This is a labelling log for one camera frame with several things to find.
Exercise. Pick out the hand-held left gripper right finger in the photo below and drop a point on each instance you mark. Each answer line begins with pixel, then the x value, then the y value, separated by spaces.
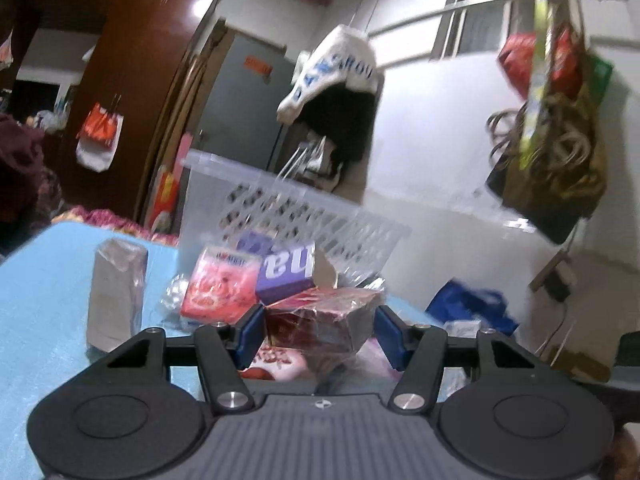
pixel 389 337

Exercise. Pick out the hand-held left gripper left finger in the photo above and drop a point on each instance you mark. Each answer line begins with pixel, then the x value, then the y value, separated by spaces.
pixel 250 332

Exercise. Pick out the dark red box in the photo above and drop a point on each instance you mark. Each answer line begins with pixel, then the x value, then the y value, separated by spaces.
pixel 320 320

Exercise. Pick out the clear plastic basket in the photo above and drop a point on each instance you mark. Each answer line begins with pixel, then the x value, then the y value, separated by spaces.
pixel 300 210

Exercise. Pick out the pink snack packet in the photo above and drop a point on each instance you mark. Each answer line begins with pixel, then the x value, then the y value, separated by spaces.
pixel 277 360

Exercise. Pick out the red snack packet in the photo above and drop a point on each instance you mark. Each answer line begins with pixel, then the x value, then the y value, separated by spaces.
pixel 220 285

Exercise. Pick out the purple box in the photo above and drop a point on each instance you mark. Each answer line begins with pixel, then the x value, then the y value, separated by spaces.
pixel 285 272

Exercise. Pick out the blue cloth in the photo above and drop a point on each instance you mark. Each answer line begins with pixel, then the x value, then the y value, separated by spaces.
pixel 465 305

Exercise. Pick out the crumpled clear plastic wrapper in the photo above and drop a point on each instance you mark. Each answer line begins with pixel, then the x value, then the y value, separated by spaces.
pixel 173 292

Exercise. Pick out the silver foil packet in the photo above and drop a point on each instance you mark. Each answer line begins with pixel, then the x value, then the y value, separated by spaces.
pixel 115 295

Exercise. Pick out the red packet by door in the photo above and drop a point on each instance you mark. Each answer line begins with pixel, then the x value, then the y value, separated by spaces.
pixel 166 200

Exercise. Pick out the pink floral blanket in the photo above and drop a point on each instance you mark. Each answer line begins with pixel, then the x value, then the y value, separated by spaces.
pixel 110 220

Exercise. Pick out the metal crutches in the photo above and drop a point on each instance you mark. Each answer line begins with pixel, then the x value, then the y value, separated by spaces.
pixel 300 160

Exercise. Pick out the black hanging garment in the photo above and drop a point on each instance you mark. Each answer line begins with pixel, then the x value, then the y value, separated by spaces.
pixel 345 120

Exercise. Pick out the grey door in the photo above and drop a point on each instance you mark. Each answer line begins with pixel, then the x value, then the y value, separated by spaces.
pixel 240 105

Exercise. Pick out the orange and white plastic bag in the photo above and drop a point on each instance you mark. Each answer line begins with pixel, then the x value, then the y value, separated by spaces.
pixel 100 135

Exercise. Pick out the leaning wooden planks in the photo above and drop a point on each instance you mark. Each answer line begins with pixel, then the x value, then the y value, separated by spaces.
pixel 192 90

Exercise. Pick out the white lettered cap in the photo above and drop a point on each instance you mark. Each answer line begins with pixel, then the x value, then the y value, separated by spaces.
pixel 335 60

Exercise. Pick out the dark red clothes pile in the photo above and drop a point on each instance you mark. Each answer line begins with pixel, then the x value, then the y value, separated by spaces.
pixel 20 165

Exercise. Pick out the brown wooden wardrobe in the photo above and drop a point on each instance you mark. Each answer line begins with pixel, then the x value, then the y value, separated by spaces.
pixel 140 60

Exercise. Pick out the red hanging bag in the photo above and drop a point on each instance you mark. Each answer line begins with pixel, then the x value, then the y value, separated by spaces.
pixel 515 60

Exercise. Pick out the window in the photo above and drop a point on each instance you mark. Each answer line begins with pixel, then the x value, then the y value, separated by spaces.
pixel 480 25

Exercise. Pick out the metal rail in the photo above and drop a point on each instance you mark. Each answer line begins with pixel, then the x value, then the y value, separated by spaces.
pixel 450 10

